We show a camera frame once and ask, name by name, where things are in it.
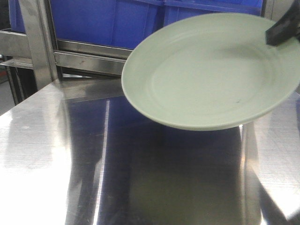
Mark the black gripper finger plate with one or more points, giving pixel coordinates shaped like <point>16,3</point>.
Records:
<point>286,27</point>

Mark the light green round plate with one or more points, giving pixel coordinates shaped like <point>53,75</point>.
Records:
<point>210,72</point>

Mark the blue bin upper right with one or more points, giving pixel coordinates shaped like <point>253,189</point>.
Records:
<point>176,10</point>

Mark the blue bin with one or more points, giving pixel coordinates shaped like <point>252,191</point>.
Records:
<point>118,23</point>
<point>176,10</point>

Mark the blue bin upper left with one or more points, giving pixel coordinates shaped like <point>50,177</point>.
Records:
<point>118,23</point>

